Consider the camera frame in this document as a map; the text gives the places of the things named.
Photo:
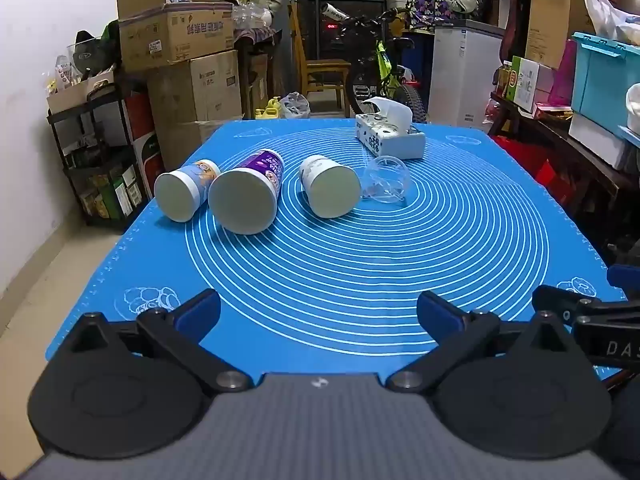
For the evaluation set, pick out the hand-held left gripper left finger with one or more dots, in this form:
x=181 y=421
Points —
x=199 y=313

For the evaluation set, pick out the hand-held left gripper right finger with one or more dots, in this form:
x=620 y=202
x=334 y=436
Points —
x=440 y=316

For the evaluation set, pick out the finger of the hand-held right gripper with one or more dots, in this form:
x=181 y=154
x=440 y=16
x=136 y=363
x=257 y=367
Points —
x=557 y=300
x=624 y=277

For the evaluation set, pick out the small blue paper cup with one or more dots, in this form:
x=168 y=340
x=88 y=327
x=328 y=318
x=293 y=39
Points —
x=175 y=197

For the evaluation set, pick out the purple paper cup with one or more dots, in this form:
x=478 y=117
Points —
x=242 y=200

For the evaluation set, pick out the clear plastic cup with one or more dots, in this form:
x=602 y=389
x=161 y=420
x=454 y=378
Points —
x=387 y=180

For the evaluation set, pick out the white paper cup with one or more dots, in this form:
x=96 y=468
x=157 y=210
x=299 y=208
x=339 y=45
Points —
x=332 y=187

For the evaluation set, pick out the blue silicone baking mat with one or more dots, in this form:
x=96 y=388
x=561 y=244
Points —
x=350 y=260

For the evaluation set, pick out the dark wooden side table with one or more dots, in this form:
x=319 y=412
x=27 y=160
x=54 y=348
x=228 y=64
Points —
x=565 y=155

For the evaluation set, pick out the white flat box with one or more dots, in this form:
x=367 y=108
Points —
x=595 y=140

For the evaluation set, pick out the low cardboard box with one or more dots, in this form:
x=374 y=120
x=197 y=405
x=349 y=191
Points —
x=185 y=142

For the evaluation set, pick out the red and green carton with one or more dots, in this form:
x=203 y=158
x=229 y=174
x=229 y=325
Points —
x=145 y=145

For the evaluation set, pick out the pink flat box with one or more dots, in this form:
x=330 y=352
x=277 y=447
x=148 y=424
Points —
x=550 y=110

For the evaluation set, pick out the white patterned tissue box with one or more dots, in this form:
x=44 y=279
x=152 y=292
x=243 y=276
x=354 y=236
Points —
x=395 y=137

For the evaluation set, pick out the black metal shelf rack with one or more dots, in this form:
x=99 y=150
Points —
x=75 y=160

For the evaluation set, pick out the turquoise plastic storage bin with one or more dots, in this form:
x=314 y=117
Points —
x=602 y=80

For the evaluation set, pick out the yellow plastic jug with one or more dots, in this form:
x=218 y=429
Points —
x=267 y=110

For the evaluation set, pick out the green and white carton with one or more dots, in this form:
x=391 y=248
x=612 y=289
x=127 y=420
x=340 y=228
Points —
x=520 y=82

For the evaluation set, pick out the large plain cardboard box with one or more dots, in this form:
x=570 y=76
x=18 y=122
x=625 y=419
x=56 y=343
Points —
x=195 y=87

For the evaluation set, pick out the clear plastic bag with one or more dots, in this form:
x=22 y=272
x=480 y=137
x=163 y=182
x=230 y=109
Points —
x=296 y=106

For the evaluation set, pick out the black and green bicycle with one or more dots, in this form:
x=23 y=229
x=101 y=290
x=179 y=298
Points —
x=385 y=77

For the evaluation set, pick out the white chest freezer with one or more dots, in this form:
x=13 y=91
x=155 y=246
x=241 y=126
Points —
x=462 y=70

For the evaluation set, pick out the small open cardboard box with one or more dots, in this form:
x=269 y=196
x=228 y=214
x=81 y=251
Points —
x=70 y=92

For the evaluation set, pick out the white plastic bag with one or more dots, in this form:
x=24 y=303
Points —
x=607 y=15

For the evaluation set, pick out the tall brown cardboard box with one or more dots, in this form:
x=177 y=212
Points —
x=552 y=20

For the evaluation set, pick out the wooden chair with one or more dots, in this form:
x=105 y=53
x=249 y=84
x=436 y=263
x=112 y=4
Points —
x=320 y=67

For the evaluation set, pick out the open printed cardboard box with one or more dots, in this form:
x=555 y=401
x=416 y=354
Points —
x=170 y=35

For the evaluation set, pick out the black helmet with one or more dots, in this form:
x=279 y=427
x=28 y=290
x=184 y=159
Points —
x=92 y=52

